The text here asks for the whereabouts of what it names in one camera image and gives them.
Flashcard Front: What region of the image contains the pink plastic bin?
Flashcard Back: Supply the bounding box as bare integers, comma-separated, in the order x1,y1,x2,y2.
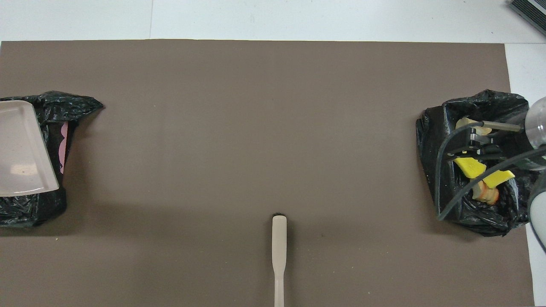
60,123,70,174

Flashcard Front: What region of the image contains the beige handled black brush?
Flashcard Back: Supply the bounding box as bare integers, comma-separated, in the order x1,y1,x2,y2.
272,213,288,307

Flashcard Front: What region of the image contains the small yellow sponge piece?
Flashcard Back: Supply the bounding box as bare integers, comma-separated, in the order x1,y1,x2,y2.
481,170,516,189

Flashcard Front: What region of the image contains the brown table mat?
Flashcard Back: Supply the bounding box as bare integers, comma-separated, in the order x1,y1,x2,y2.
0,40,535,307

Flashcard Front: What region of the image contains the pale croissant piece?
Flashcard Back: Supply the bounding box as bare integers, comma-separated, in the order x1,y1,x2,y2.
455,118,492,137

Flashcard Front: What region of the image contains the beige plastic dustpan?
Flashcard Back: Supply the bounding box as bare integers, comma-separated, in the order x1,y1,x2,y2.
0,100,60,197

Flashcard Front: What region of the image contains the black ribbed device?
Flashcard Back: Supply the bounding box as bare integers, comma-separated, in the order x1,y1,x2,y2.
508,0,546,37

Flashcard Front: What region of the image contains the black trash bag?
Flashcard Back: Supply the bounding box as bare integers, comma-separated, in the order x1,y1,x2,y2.
416,89,546,237
0,90,104,227

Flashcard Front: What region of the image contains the orange striped croissant piece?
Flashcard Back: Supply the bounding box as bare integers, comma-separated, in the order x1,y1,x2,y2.
470,179,500,205

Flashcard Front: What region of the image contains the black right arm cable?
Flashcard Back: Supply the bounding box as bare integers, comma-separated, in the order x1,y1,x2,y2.
436,121,546,221

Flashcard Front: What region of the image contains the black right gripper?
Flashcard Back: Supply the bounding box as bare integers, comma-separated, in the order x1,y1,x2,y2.
446,122,537,162

